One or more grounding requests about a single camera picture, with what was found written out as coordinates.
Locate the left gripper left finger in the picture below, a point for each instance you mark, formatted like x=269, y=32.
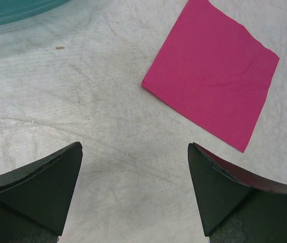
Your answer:
x=35, y=198

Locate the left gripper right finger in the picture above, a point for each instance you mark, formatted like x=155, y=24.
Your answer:
x=236, y=205

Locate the pink paper napkin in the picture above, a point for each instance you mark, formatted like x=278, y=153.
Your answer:
x=212, y=71

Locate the teal transparent plastic bin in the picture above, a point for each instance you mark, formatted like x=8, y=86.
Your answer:
x=15, y=10

